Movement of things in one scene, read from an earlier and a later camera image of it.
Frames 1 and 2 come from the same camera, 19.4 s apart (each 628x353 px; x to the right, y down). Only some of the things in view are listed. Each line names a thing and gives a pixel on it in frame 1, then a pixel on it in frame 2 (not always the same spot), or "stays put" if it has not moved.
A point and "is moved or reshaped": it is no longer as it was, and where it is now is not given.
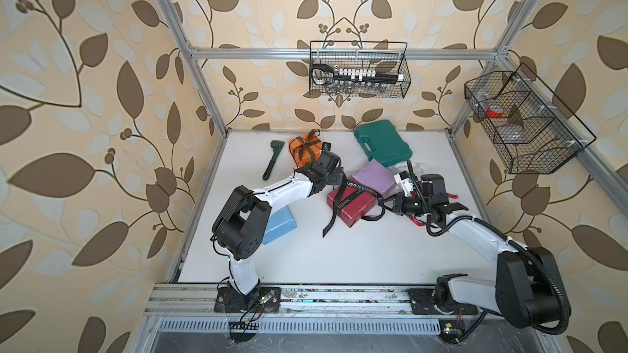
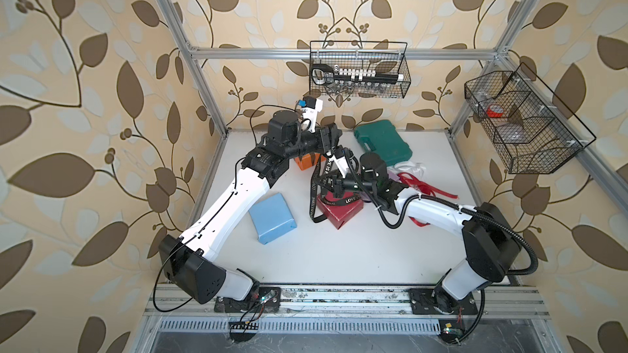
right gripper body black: x=410 y=205 → x=348 y=185
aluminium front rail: x=200 y=301 stays put
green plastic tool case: x=383 y=142 stays put
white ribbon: x=417 y=167 stays put
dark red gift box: x=356 y=209 is moved or reshaped
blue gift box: x=280 y=222 stays put
